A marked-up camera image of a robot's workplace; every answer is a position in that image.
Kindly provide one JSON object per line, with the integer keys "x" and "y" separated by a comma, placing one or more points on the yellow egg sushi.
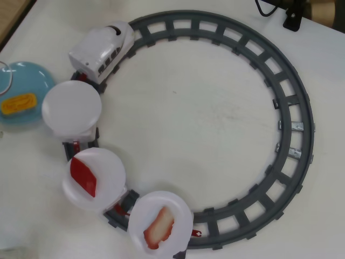
{"x": 19, "y": 103}

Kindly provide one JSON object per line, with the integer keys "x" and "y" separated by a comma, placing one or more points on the red tuna sushi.
{"x": 83, "y": 175}

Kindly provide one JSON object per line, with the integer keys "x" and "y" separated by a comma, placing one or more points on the white Shinkansen toy locomotive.
{"x": 94, "y": 51}

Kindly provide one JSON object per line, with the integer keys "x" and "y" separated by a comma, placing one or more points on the blue round dish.
{"x": 27, "y": 78}

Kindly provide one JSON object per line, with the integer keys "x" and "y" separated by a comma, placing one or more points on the white plate with red tuna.
{"x": 110, "y": 172}

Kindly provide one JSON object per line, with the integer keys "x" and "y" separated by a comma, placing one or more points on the white plate with salmon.
{"x": 151, "y": 210}

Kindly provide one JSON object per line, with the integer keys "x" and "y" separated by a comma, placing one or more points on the white train wagon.
{"x": 118, "y": 195}
{"x": 86, "y": 135}

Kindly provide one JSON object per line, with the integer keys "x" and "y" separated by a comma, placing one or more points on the empty white round plate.
{"x": 71, "y": 108}

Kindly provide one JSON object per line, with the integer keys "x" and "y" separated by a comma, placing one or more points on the grey circular toy train track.
{"x": 188, "y": 14}

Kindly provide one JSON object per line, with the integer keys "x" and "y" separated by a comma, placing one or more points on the silver foil strip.
{"x": 294, "y": 153}
{"x": 296, "y": 126}

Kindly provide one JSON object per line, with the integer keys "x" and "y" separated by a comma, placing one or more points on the black stand clamp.
{"x": 292, "y": 21}

